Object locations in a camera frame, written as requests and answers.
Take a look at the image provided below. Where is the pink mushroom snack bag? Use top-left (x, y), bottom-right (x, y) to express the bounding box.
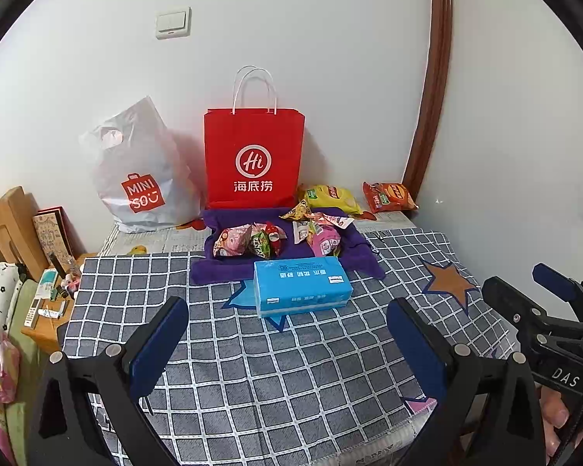
top-left (213, 224), bottom-right (253, 258)

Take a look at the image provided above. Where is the brown wooden door frame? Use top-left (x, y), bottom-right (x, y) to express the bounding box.
top-left (403, 0), bottom-right (453, 199)

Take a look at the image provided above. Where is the right hand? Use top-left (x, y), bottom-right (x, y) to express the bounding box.
top-left (539, 386), bottom-right (570, 462)

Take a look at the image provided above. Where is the pink peach snack packet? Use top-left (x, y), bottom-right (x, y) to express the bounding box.
top-left (314, 212), bottom-right (354, 230)

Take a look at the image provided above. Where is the yellow Lays chips bag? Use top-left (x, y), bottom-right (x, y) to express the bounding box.
top-left (298, 184), bottom-right (363, 215)

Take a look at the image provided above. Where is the white blue snack packet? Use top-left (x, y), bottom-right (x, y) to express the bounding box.
top-left (293, 220), bottom-right (312, 245)

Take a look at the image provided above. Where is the red gold snack bag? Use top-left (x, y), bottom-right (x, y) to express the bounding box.
top-left (264, 222), bottom-right (286, 257)

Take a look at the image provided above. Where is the yellow pink snack bag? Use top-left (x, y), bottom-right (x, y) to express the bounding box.
top-left (307, 224), bottom-right (341, 257)

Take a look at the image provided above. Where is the orange Lays chips bag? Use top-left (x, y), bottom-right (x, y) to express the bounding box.
top-left (363, 182), bottom-right (418, 214)

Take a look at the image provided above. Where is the blue tissue pack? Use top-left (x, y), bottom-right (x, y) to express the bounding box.
top-left (253, 257), bottom-right (353, 318)

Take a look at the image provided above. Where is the wooden side table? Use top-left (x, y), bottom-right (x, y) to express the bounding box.
top-left (21, 254), bottom-right (93, 355)

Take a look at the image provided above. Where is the yellow spicy snack bag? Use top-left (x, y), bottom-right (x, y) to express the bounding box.
top-left (280, 199), bottom-right (312, 221)

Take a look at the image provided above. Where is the newspaper sheet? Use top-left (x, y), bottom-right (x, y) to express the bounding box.
top-left (98, 219), bottom-right (211, 257)

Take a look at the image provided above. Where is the green snack packet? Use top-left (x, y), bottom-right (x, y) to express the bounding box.
top-left (250, 230), bottom-right (271, 260)

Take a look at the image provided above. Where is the white wall switch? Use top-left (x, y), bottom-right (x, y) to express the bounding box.
top-left (155, 7), bottom-right (191, 40)

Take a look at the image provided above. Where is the purple towel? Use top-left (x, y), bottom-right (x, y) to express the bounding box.
top-left (189, 207), bottom-right (385, 286)

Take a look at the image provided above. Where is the white remote control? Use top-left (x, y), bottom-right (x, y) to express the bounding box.
top-left (24, 298), bottom-right (42, 328)

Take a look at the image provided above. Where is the framed picture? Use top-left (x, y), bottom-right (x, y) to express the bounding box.
top-left (32, 206), bottom-right (81, 265)

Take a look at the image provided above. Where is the red paper shopping bag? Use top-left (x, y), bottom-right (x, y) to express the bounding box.
top-left (203, 64), bottom-right (305, 209)

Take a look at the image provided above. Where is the grey checked tablecloth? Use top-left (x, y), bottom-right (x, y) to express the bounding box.
top-left (63, 228), bottom-right (516, 465)

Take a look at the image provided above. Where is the white Miniso plastic bag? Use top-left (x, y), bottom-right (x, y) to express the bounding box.
top-left (79, 97), bottom-right (201, 233)

